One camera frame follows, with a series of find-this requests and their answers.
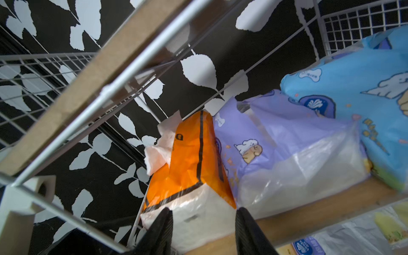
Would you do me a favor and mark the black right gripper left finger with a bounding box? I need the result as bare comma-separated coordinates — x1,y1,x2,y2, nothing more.
124,208,173,255

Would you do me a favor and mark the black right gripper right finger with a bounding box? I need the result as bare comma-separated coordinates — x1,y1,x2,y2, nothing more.
235,207,278,255

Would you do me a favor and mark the orange tissue pack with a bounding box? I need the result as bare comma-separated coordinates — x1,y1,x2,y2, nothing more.
140,111,237,254

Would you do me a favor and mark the blue cartoon tissue pack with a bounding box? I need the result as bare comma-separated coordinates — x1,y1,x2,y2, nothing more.
280,25,408,193

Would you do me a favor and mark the purple white tissue pack bottom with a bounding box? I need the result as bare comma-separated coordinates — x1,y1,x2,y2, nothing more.
292,237,326,255

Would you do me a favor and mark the purple cartoon tissue pack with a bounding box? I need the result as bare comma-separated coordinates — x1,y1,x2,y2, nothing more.
213,90,370,219

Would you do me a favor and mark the yellow green tissue pack bottom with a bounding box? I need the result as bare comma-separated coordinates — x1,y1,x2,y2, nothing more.
373,201,408,244

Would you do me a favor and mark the white wire wooden shelf rack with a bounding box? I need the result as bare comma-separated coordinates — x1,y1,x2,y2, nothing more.
1,1,408,255

